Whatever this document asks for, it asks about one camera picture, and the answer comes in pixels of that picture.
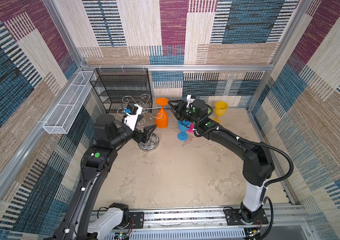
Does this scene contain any white wire mesh basket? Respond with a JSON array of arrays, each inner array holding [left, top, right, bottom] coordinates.
[[43, 71, 93, 135]]

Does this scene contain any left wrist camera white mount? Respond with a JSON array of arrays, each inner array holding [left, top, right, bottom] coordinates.
[[123, 104, 143, 131]]

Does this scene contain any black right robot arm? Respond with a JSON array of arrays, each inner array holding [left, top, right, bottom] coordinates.
[[169, 100, 275, 224]]

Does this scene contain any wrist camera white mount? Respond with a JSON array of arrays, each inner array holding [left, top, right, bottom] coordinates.
[[186, 95, 196, 108], [123, 104, 143, 131]]

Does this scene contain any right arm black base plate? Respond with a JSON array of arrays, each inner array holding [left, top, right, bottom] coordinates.
[[223, 207, 269, 226]]

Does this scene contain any yellow plastic wine glass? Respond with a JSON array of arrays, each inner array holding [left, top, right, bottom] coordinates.
[[214, 101, 229, 124]]

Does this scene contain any blue plastic wine glass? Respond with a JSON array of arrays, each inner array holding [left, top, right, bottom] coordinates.
[[177, 121, 191, 141]]

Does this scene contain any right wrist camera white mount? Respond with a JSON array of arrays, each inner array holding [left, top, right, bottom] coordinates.
[[186, 95, 196, 108]]

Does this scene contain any black wire shelf rack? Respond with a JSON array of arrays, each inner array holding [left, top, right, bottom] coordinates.
[[90, 68, 153, 113]]

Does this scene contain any aluminium front rail frame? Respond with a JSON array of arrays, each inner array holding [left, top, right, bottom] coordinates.
[[53, 205, 317, 240]]

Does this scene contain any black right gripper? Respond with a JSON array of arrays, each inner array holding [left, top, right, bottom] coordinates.
[[167, 99, 199, 126]]

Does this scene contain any pink plastic wine glass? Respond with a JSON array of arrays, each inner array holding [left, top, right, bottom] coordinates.
[[188, 123, 194, 133]]

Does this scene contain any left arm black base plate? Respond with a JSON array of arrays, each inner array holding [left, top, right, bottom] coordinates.
[[116, 212, 145, 230]]

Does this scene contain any orange plastic wine glass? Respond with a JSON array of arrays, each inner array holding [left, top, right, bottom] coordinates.
[[155, 98, 169, 129]]

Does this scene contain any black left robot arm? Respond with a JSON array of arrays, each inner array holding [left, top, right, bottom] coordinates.
[[50, 114, 157, 240]]

